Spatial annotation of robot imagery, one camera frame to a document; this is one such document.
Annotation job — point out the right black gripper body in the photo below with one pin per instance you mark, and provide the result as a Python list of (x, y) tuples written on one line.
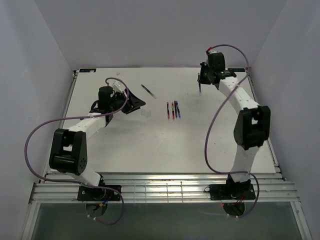
[(210, 71)]

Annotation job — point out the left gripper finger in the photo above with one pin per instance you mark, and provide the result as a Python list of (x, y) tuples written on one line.
[(134, 100), (129, 108)]

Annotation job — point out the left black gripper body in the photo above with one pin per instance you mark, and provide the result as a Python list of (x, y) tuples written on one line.
[(119, 103)]

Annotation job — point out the green pen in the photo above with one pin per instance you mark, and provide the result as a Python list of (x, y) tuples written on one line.
[(148, 91)]

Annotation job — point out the orange red pen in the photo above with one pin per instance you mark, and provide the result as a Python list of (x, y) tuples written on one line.
[(173, 110)]

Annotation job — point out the dark blue pen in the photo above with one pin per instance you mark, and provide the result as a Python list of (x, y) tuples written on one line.
[(175, 110)]

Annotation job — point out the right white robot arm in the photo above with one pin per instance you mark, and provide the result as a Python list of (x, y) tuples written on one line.
[(252, 127)]

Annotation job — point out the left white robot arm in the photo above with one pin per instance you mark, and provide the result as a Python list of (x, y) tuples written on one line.
[(69, 153)]

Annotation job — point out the right blue label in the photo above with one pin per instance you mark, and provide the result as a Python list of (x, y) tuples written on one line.
[(240, 70)]

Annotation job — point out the blue label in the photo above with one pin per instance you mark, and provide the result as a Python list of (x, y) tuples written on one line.
[(240, 70), (87, 70)]

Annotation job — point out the left blue label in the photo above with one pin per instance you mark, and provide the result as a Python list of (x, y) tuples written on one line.
[(87, 70)]

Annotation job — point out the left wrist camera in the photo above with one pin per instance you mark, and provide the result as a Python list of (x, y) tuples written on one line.
[(118, 87)]

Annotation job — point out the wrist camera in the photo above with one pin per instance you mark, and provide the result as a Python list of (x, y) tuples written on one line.
[(210, 50), (118, 87)]

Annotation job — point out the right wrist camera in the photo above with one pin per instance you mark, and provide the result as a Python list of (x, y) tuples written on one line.
[(210, 50)]

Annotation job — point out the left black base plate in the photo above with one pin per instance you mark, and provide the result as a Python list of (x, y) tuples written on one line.
[(96, 194)]

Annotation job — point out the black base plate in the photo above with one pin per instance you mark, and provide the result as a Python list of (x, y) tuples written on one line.
[(224, 192), (96, 194)]

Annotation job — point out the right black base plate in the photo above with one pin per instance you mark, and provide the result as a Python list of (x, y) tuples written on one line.
[(224, 192)]

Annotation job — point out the aluminium frame rails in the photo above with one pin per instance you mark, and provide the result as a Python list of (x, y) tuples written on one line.
[(166, 188)]

